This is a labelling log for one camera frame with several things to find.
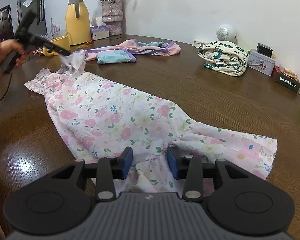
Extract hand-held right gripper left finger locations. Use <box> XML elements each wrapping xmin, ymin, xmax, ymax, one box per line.
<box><xmin>51</xmin><ymin>146</ymin><xmax>134</xmax><ymax>202</ymax></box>

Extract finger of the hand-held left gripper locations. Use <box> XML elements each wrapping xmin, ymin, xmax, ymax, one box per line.
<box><xmin>43</xmin><ymin>39</ymin><xmax>71</xmax><ymax>57</ymax></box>

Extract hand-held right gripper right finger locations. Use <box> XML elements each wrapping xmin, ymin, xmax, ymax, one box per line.
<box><xmin>167</xmin><ymin>146</ymin><xmax>250</xmax><ymax>202</ymax></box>

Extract pink floral dress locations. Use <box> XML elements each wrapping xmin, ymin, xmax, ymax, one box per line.
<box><xmin>24</xmin><ymin>50</ymin><xmax>278</xmax><ymax>198</ymax></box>

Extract yellow mug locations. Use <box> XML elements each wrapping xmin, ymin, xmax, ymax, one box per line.
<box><xmin>42</xmin><ymin>35</ymin><xmax>71</xmax><ymax>56</ymax></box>

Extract clear glass cup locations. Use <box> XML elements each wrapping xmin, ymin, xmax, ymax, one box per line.
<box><xmin>51</xmin><ymin>17</ymin><xmax>68</xmax><ymax>40</ymax></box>

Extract grey refrigerator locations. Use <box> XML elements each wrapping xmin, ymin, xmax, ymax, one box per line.
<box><xmin>17</xmin><ymin>0</ymin><xmax>48</xmax><ymax>37</ymax></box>

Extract dark brown door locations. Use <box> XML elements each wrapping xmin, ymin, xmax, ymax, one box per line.
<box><xmin>0</xmin><ymin>5</ymin><xmax>15</xmax><ymax>40</ymax></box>

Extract yellow thermos jug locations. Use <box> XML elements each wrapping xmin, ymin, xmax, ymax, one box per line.
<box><xmin>65</xmin><ymin>0</ymin><xmax>92</xmax><ymax>46</ymax></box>

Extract purple tissue box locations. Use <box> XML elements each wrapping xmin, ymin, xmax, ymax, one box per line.
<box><xmin>90</xmin><ymin>17</ymin><xmax>110</xmax><ymax>41</ymax></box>

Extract pastel pink blue garment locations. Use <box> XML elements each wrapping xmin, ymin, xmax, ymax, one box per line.
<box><xmin>72</xmin><ymin>39</ymin><xmax>182</xmax><ymax>65</ymax></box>

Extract cream green floral folded cloth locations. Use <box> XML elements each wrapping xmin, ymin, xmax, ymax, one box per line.
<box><xmin>198</xmin><ymin>40</ymin><xmax>249</xmax><ymax>77</ymax></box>

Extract decorated tin box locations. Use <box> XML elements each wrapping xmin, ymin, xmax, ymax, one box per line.
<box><xmin>247</xmin><ymin>49</ymin><xmax>277</xmax><ymax>76</ymax></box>

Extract dark red box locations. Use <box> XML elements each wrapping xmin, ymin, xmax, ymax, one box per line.
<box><xmin>274</xmin><ymin>65</ymin><xmax>300</xmax><ymax>93</ymax></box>

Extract white round speaker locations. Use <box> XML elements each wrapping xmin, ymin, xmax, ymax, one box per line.
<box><xmin>216</xmin><ymin>24</ymin><xmax>237</xmax><ymax>42</ymax></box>

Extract black power adapter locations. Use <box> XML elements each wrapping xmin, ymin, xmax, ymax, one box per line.
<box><xmin>257</xmin><ymin>43</ymin><xmax>274</xmax><ymax>57</ymax></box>

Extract tan paper packets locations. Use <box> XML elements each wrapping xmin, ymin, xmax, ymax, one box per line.
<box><xmin>279</xmin><ymin>65</ymin><xmax>298</xmax><ymax>78</ymax></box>

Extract black cable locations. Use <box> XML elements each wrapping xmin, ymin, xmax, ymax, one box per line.
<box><xmin>0</xmin><ymin>72</ymin><xmax>13</xmax><ymax>108</ymax></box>

